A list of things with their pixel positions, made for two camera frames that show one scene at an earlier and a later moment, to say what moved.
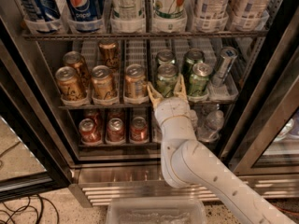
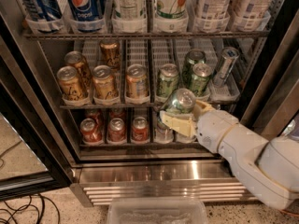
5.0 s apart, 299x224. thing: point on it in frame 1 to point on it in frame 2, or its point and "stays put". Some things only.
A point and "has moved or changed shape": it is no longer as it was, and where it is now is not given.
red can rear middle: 116,113 stays put
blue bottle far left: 39,2 stays put
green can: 166,75 has moved or changed shape
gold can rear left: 77,61 stays put
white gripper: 172,108 to 214,129
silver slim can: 227,56 stays put
